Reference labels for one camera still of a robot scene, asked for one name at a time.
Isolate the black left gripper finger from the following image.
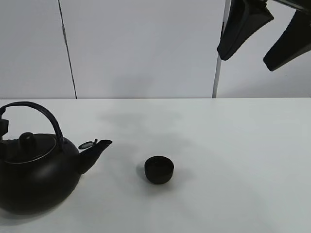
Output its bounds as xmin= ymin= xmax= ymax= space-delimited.
xmin=0 ymin=119 xmax=9 ymax=135

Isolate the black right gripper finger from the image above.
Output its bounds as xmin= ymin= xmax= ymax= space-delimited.
xmin=263 ymin=11 xmax=311 ymax=71
xmin=217 ymin=0 xmax=274 ymax=61

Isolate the black round teapot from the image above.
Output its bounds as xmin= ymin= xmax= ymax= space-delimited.
xmin=0 ymin=101 xmax=112 ymax=215

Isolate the small black teacup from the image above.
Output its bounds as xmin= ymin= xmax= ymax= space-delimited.
xmin=144 ymin=156 xmax=174 ymax=184

